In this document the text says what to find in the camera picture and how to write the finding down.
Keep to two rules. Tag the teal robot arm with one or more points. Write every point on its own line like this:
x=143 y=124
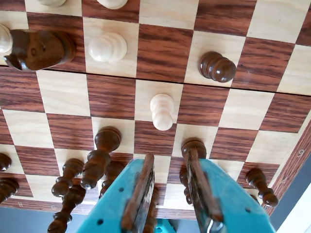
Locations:
x=162 y=227

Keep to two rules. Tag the white wooden pawn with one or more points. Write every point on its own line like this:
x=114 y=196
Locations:
x=107 y=47
x=161 y=111
x=5 y=40

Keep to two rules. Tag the dark wooden knight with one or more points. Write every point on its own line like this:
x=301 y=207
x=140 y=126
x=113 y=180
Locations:
x=39 y=49

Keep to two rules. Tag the dark wooden pawn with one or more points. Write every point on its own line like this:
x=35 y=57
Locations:
x=217 y=66
x=184 y=182
x=104 y=145
x=4 y=162
x=261 y=184
x=193 y=144
x=66 y=174

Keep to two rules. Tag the white wooden bishop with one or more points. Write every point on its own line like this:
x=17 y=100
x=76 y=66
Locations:
x=111 y=3

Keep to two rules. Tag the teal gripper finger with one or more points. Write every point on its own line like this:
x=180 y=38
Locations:
x=109 y=206
x=233 y=208

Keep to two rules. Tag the wooden chessboard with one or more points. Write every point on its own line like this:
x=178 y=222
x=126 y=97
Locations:
x=158 y=48

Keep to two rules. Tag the white wooden knight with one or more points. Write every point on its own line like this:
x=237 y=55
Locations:
x=52 y=2

